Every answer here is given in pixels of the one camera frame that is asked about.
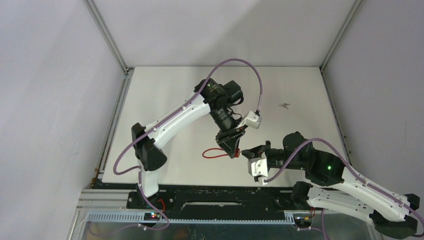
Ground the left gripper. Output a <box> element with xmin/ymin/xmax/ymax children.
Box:
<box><xmin>209</xmin><ymin>107</ymin><xmax>249</xmax><ymax>159</ymax></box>

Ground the red cable lock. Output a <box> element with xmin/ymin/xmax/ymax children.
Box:
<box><xmin>202</xmin><ymin>148</ymin><xmax>241</xmax><ymax>160</ymax></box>

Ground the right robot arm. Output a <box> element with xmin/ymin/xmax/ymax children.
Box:
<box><xmin>241</xmin><ymin>132</ymin><xmax>424</xmax><ymax>240</ymax></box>

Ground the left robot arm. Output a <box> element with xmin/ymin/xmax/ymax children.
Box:
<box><xmin>131</xmin><ymin>78</ymin><xmax>245</xmax><ymax>208</ymax></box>

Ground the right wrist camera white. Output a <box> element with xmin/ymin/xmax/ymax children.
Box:
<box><xmin>247</xmin><ymin>153</ymin><xmax>269</xmax><ymax>186</ymax></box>

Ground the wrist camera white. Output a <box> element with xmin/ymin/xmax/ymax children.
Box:
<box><xmin>237</xmin><ymin>111</ymin><xmax>262</xmax><ymax>129</ymax></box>
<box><xmin>247</xmin><ymin>153</ymin><xmax>269</xmax><ymax>186</ymax></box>

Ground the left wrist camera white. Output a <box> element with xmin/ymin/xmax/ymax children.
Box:
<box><xmin>237</xmin><ymin>111</ymin><xmax>262</xmax><ymax>129</ymax></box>

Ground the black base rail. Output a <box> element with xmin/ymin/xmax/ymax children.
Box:
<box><xmin>125</xmin><ymin>180</ymin><xmax>324</xmax><ymax>222</ymax></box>

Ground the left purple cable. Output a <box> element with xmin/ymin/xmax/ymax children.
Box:
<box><xmin>112</xmin><ymin>58</ymin><xmax>264</xmax><ymax>231</ymax></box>

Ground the purple cable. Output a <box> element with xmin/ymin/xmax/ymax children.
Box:
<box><xmin>263</xmin><ymin>138</ymin><xmax>424</xmax><ymax>240</ymax></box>
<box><xmin>112</xmin><ymin>58</ymin><xmax>264</xmax><ymax>231</ymax></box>

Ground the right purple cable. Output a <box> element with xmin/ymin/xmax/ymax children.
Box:
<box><xmin>263</xmin><ymin>138</ymin><xmax>424</xmax><ymax>240</ymax></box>

